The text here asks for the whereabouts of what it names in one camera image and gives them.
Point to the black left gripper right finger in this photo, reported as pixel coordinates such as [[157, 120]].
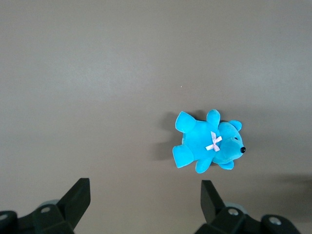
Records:
[[212, 207]]

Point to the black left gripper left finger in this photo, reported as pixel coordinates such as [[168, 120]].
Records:
[[70, 204]]

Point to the blue teddy bear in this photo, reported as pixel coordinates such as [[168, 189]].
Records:
[[200, 136]]

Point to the brown table cloth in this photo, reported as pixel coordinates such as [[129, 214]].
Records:
[[97, 97]]

